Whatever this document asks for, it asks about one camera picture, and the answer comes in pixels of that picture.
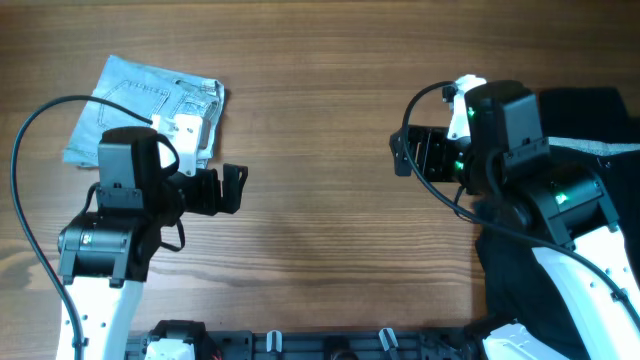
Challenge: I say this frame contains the light blue denim jeans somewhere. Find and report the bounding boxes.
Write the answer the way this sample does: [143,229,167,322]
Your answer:
[63,55,225,168]

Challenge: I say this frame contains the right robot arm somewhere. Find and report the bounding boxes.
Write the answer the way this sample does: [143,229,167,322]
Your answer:
[389,75,639,359]

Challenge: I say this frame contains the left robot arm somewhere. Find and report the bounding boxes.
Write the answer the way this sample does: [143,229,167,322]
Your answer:
[57,127,248,359]

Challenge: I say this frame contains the black clothes pile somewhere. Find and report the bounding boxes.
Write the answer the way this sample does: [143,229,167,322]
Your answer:
[475,87,639,359]

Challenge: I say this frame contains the right black camera cable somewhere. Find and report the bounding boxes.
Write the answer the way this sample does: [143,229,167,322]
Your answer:
[401,80,640,331]

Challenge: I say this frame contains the black camera cable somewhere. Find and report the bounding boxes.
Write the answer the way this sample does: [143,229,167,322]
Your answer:
[401,80,640,331]
[9,94,154,360]

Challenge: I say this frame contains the left white rail clip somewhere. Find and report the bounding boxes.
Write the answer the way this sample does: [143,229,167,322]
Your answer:
[265,330,283,353]

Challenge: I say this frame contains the white rail clip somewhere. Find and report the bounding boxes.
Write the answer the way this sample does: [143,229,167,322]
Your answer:
[378,327,398,352]
[265,330,283,353]

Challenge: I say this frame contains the right white rail clip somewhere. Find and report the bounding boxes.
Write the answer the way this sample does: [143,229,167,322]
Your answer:
[378,327,398,352]

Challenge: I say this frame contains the black mounting rail base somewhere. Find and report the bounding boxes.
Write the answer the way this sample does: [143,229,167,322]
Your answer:
[124,328,481,360]

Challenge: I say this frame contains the left black camera cable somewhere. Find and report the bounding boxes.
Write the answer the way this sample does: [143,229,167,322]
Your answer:
[9,94,154,360]

